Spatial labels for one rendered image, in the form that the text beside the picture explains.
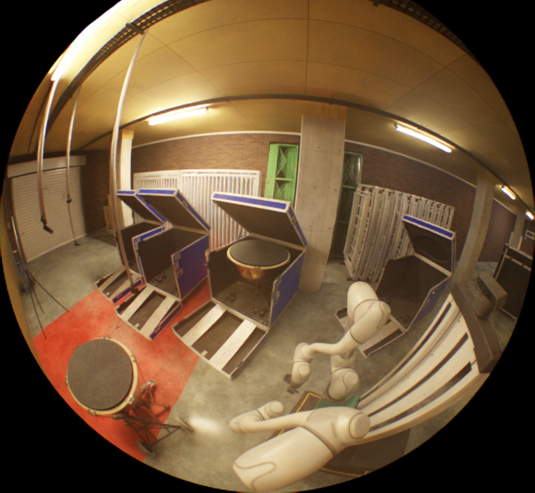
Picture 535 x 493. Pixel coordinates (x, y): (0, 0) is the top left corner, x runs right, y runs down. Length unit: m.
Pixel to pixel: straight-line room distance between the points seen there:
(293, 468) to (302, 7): 1.90
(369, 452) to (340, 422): 0.88
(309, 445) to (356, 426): 0.10
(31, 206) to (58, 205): 1.19
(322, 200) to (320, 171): 0.44
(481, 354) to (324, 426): 0.37
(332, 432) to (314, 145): 2.75
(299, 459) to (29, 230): 7.54
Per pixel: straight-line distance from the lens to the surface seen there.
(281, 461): 0.45
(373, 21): 1.58
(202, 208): 4.22
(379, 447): 1.36
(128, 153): 5.07
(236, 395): 2.08
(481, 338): 0.53
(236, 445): 2.00
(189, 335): 2.50
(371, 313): 0.75
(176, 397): 2.17
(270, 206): 1.68
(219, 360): 2.23
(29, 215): 7.43
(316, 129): 2.74
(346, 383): 1.19
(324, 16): 1.54
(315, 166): 2.63
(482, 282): 0.57
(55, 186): 7.54
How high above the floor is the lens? 1.99
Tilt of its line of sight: 17 degrees down
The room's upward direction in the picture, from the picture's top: 4 degrees clockwise
